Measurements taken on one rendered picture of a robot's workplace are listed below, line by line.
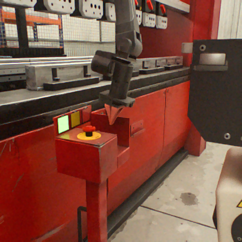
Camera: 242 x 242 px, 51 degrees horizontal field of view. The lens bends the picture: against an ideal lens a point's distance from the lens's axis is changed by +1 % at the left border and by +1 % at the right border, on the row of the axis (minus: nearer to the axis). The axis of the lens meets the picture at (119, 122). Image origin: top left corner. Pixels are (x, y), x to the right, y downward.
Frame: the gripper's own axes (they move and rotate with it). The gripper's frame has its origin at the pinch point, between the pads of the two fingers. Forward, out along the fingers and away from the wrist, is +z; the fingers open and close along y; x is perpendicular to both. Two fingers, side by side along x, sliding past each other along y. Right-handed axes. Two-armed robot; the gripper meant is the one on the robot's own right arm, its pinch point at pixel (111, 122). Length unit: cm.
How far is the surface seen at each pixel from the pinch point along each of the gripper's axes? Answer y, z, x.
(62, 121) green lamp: 10.9, 0.5, 11.8
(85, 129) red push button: 2.4, 0.0, 11.9
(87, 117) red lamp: 10.3, 2.6, -1.4
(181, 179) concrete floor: -21, 79, -118
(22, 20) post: 110, -15, -66
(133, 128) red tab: 11, 25, -57
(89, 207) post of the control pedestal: -2.4, 29.3, 8.3
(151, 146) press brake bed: 3, 44, -83
